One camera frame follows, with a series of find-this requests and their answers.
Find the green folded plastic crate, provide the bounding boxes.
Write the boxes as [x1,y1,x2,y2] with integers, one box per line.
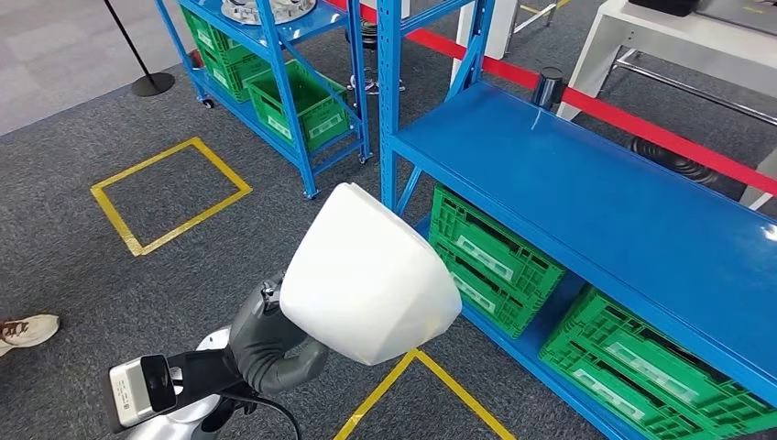
[549,285,777,426]
[427,184,567,305]
[539,339,777,440]
[432,242,548,341]

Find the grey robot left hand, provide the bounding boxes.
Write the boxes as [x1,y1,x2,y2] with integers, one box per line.
[227,271,333,397]

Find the red barrier belt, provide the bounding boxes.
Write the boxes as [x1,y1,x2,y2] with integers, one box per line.
[323,0,777,197]

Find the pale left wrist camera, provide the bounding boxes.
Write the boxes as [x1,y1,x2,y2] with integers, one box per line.
[107,354,179,430]

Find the large blue steel shelf rack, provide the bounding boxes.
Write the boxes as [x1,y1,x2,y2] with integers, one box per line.
[375,0,777,440]

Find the black stanchion with base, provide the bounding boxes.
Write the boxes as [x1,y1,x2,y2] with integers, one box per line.
[102,0,177,98]

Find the black camera cable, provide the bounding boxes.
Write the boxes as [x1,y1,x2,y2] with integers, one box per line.
[215,391,303,440]

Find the white curved plastic part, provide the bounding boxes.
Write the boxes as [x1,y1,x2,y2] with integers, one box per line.
[278,181,465,368]

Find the white desk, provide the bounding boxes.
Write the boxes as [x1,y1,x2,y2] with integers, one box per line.
[451,0,519,86]
[555,0,777,212]

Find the grey plastic wheel cover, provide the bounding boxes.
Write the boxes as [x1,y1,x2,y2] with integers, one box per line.
[219,0,319,27]

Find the grey laptop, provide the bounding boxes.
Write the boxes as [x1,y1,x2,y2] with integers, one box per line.
[694,0,777,38]

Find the small blue wheeled rack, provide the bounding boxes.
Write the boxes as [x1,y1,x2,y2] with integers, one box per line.
[153,0,373,201]

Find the black round stool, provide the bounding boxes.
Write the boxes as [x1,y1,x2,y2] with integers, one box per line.
[346,16,407,96]
[627,136,739,202]

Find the black barrier post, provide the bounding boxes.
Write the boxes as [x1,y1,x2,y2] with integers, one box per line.
[530,66,566,113]

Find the person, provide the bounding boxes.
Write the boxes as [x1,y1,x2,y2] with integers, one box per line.
[0,313,61,358]

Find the black device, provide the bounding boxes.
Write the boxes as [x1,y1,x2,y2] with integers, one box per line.
[628,0,700,18]

